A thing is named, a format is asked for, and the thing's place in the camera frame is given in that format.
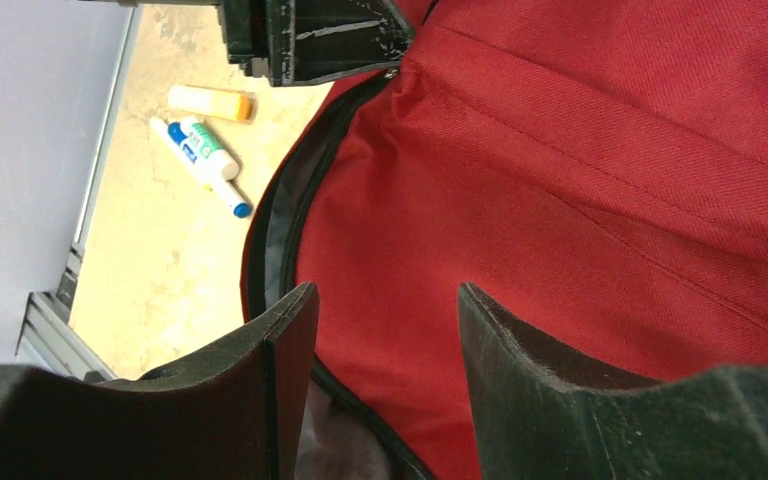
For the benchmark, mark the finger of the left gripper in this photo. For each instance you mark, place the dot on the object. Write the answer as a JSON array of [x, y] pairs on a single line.
[[310, 42]]

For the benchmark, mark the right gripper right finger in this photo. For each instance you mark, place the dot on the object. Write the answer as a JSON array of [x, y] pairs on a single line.
[[543, 410]]

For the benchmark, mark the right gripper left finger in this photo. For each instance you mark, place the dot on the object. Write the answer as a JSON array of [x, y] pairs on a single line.
[[230, 410]]

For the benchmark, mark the red backpack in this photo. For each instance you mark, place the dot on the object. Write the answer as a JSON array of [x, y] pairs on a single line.
[[598, 168]]

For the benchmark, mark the green white glue stick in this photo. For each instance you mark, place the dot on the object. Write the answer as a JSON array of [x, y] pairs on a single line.
[[215, 159]]

